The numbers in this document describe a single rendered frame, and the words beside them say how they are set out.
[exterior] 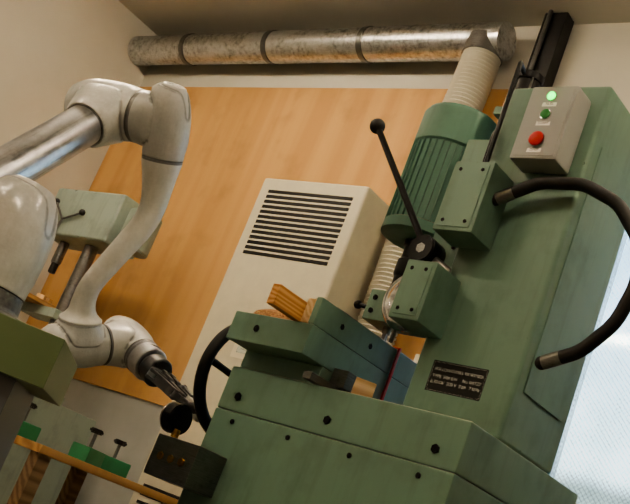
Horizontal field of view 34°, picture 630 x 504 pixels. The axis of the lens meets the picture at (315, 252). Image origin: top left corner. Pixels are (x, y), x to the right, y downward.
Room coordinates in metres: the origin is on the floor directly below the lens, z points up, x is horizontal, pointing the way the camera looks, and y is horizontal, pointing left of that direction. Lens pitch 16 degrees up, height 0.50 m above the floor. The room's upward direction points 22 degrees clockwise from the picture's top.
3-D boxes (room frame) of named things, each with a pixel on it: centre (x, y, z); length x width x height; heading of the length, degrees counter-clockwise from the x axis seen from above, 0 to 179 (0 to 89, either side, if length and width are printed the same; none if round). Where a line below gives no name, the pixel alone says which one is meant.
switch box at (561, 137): (1.77, -0.33, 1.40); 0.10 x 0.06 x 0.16; 46
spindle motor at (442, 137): (2.09, -0.20, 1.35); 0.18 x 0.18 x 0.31
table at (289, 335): (2.19, -0.15, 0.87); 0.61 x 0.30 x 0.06; 136
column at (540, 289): (1.89, -0.41, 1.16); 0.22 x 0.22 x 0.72; 46
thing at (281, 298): (2.06, -0.17, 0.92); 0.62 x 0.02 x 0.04; 136
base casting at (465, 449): (2.00, -0.29, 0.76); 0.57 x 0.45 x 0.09; 46
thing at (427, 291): (1.85, -0.22, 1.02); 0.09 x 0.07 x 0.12; 136
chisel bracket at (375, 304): (2.07, -0.21, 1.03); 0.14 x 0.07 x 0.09; 46
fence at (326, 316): (2.09, -0.25, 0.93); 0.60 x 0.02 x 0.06; 136
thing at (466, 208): (1.83, -0.25, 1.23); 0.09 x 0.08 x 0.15; 46
